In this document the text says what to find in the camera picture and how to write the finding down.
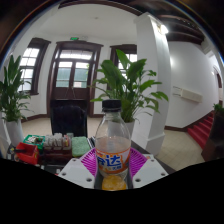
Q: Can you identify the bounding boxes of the flat green box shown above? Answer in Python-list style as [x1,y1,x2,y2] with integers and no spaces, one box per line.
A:
[23,134,46,150]

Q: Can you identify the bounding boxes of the black office chair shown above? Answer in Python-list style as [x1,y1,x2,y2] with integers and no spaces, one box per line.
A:
[49,99,89,138]

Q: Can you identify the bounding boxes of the dark wooden glazed door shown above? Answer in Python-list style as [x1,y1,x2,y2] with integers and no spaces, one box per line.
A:
[46,40,104,118]

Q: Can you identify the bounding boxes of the leafy plant in white pot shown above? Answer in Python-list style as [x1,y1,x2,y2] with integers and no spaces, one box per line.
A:
[90,49,169,138]
[0,54,33,148]

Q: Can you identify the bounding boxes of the red carpeted staircase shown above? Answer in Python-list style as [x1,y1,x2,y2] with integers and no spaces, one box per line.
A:
[186,111,216,150]

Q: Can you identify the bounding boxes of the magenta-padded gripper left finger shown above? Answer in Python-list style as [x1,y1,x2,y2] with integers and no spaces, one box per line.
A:
[57,147,99,190]

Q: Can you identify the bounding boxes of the white wall unit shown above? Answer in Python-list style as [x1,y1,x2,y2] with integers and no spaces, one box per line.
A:
[172,85,204,104]

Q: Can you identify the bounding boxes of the dark framed window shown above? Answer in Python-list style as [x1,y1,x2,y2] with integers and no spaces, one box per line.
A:
[18,37,52,96]
[109,44,138,68]

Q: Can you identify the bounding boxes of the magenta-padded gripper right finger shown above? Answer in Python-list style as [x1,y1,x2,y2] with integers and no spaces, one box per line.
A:
[128,147,169,190]

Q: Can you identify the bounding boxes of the clear orange drink bottle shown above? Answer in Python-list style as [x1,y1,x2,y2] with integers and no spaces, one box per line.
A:
[94,99,132,192]

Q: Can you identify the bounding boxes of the bright pillar lamp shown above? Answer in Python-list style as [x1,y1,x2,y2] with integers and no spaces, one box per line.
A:
[159,23,170,36]

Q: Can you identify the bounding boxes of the red plastic box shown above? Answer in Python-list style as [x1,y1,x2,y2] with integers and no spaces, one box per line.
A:
[14,142,40,166]

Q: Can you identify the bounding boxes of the dark tray of white items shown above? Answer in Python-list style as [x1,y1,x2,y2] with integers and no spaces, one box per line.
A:
[43,133,73,156]

